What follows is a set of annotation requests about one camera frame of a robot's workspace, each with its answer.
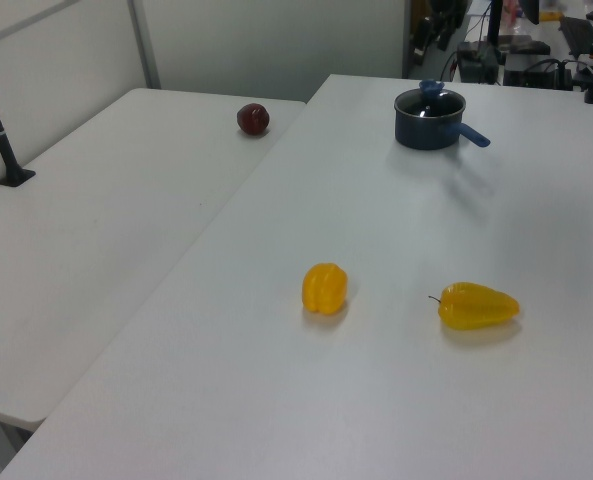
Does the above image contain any glass lid with blue knob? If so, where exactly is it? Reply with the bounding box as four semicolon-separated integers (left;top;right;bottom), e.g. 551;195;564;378
394;78;466;120

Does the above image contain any yellow bell pepper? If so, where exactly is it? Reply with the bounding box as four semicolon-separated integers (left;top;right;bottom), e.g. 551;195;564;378
301;262;350;316

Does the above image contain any dark blue saucepan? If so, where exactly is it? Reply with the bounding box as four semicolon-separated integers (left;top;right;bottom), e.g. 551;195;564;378
393;89;492;152

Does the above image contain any long yellow pepper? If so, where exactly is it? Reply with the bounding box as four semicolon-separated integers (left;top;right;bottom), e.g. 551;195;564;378
428;282;521;332

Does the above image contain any black electronics box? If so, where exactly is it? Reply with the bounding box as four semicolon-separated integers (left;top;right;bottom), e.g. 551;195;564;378
455;40;502;84

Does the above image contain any black monitor stand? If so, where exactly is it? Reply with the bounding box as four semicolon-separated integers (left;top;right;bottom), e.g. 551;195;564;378
484;0;506;52

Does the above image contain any black keyboard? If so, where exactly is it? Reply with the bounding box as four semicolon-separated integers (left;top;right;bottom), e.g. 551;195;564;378
559;15;593;58

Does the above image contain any grey metal partition post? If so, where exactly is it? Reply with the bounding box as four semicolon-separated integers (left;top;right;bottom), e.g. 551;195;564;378
127;0;163;91

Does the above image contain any black box with cables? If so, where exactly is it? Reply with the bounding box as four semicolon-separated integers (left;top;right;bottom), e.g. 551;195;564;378
502;53;576;92

